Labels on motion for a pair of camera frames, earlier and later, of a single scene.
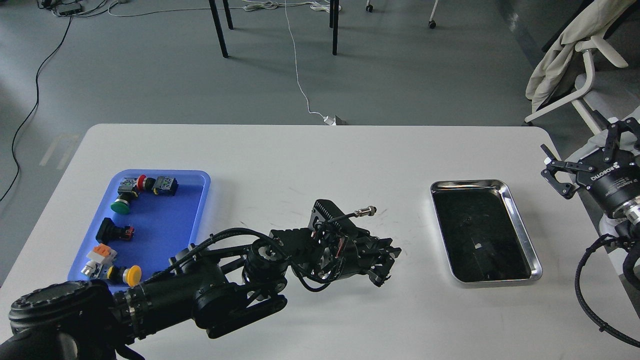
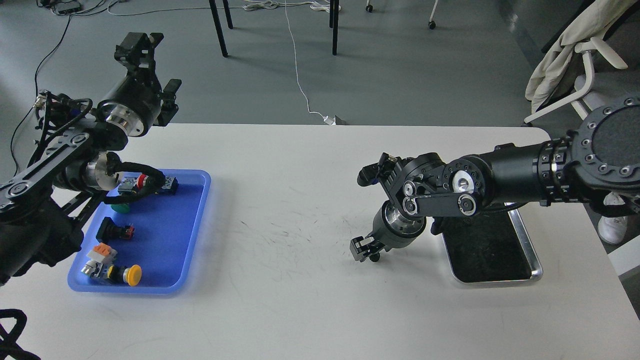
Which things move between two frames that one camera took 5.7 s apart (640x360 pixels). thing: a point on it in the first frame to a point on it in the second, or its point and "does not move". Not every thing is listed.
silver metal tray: [485, 237] does not move
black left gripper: [358, 253] to [134, 100]
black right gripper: [615, 178] to [391, 230]
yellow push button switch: [131, 275] does not move
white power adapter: [330, 120] does not move
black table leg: [217, 24] does not move
